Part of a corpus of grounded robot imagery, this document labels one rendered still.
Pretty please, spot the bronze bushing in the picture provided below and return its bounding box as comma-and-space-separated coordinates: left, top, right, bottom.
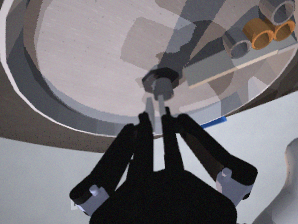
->
242, 18, 274, 50
264, 17, 295, 41

